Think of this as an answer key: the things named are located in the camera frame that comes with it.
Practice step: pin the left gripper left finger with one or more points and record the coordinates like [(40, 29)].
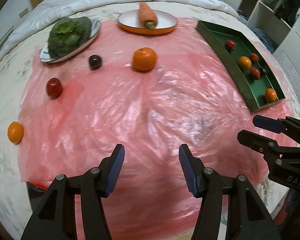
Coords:
[(54, 216)]

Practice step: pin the small orange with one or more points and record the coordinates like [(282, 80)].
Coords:
[(15, 132)]

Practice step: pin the orange carrot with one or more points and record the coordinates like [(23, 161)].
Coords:
[(147, 15)]

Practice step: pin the pink plastic sheet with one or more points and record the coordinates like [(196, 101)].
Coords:
[(187, 98)]

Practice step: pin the large orange mandarin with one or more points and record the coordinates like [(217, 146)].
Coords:
[(144, 59)]

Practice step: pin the red tomato in tray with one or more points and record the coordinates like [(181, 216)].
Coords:
[(254, 58), (255, 74), (230, 45)]

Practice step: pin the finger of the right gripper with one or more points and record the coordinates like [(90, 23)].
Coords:
[(269, 148), (289, 126)]

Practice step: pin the green leafy vegetable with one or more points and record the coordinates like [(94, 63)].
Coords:
[(68, 34)]

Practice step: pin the dark red plum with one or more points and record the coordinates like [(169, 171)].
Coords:
[(54, 88)]

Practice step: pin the orange rimmed white plate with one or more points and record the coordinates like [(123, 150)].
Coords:
[(159, 24)]

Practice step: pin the orange fruit in tray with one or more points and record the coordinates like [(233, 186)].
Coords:
[(244, 63)]

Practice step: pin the orange fruit near tray front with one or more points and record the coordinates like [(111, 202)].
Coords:
[(270, 95)]

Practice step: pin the green rectangular tray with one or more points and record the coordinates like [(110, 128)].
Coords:
[(249, 71)]

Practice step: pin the blue folded towel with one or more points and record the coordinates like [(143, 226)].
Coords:
[(266, 40)]

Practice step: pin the dark purple plum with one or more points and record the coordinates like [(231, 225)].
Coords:
[(95, 62)]

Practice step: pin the white patterned oval plate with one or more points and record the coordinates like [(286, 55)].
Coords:
[(46, 58)]

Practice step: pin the dark plum in tray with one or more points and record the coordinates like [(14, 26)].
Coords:
[(263, 71)]

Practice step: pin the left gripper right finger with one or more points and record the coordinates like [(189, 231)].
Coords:
[(248, 218)]

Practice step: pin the white shelf unit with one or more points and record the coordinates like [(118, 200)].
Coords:
[(280, 19)]

